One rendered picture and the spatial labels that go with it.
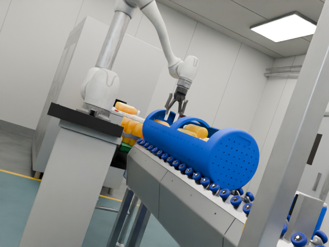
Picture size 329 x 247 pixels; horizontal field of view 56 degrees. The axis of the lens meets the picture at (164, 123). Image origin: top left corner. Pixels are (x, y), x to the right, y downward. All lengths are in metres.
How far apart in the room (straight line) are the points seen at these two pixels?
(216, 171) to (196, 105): 5.47
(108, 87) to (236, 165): 0.77
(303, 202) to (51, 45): 5.73
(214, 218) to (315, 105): 0.66
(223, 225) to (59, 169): 0.85
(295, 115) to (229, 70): 6.42
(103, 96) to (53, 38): 4.77
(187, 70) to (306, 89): 1.25
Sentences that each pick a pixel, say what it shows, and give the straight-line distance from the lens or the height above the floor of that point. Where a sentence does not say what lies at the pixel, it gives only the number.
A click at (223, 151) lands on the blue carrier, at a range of 1.39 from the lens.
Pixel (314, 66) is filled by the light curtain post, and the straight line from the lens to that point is 0.80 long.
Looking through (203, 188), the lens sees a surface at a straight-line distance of 1.39.
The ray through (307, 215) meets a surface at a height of 1.02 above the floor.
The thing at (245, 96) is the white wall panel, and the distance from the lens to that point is 7.37.
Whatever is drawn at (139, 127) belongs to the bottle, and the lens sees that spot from 2.27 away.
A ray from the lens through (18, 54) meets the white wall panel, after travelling 6.39.
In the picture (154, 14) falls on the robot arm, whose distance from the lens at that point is 1.90.
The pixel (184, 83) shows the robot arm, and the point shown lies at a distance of 1.94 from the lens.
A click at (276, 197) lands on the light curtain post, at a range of 0.76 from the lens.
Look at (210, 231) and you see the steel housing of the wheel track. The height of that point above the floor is 0.81.
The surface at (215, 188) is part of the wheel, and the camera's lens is 1.32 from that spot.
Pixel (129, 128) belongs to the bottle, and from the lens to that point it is 2.32.
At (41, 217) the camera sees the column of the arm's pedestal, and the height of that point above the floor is 0.50.
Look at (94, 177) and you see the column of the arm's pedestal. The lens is 1.64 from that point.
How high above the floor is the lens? 1.16
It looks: 1 degrees down
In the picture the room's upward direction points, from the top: 20 degrees clockwise
